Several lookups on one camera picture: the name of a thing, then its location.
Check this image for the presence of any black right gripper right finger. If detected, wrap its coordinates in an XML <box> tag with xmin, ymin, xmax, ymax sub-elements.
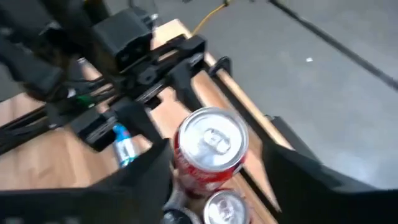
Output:
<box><xmin>263</xmin><ymin>141</ymin><xmax>398</xmax><ymax>224</ymax></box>

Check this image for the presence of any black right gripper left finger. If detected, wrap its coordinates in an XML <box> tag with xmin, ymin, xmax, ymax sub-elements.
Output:
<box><xmin>0</xmin><ymin>139</ymin><xmax>174</xmax><ymax>224</ymax></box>

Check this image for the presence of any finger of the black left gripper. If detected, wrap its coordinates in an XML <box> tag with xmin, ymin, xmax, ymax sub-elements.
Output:
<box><xmin>113</xmin><ymin>99</ymin><xmax>163</xmax><ymax>144</ymax></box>
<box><xmin>169</xmin><ymin>60</ymin><xmax>203</xmax><ymax>110</ymax></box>

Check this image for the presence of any silver can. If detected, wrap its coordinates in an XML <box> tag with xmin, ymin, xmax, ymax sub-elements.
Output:
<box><xmin>111</xmin><ymin>123</ymin><xmax>139</xmax><ymax>169</ymax></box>

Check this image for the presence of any red Star Wars Coca-Cola can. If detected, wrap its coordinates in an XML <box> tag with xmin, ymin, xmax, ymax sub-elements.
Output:
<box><xmin>202</xmin><ymin>189</ymin><xmax>251</xmax><ymax>224</ymax></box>

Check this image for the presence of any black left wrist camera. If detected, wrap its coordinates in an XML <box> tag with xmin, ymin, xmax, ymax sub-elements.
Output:
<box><xmin>91</xmin><ymin>7</ymin><xmax>155</xmax><ymax>71</ymax></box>

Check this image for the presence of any black frame handle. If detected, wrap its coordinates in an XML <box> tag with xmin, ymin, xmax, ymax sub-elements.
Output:
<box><xmin>208</xmin><ymin>55</ymin><xmax>233</xmax><ymax>78</ymax></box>

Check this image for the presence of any yellow cable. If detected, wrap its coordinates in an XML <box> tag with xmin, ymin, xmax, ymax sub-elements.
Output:
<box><xmin>191</xmin><ymin>0</ymin><xmax>233</xmax><ymax>35</ymax></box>

